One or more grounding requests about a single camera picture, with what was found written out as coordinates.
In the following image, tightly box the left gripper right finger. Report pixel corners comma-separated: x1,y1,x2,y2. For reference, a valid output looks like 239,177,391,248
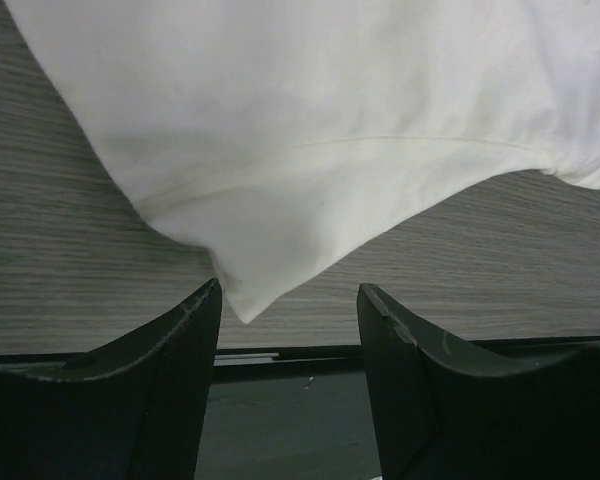
357,284,600,479

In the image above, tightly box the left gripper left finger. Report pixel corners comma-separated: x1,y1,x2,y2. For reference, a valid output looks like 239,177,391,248
0,280,223,479

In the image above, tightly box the white t shirt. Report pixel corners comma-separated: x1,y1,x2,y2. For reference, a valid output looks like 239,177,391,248
7,1,600,322

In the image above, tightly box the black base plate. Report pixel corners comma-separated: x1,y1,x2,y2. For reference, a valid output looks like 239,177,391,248
0,335,600,480

